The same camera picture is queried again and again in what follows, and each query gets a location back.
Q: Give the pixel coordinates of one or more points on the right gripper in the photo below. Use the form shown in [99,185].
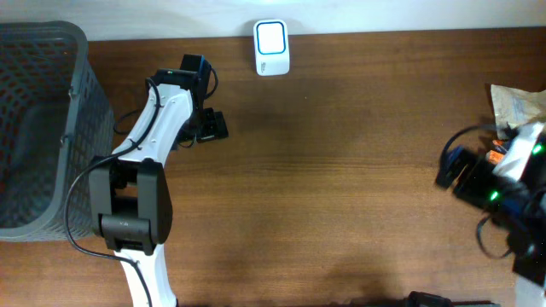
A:
[469,166]

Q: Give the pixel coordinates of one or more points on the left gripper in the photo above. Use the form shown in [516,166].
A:
[215,127]

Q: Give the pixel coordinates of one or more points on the orange tissue pack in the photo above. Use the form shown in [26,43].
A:
[497,153]

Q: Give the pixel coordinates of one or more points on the kraft paper pouch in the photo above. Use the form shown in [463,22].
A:
[513,107]

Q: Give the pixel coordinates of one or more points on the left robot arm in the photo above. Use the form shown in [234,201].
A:
[130,201]

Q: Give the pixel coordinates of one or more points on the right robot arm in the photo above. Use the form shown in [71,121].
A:
[511,192]

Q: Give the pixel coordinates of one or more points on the grey plastic mesh basket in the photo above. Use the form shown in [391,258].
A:
[55,118]

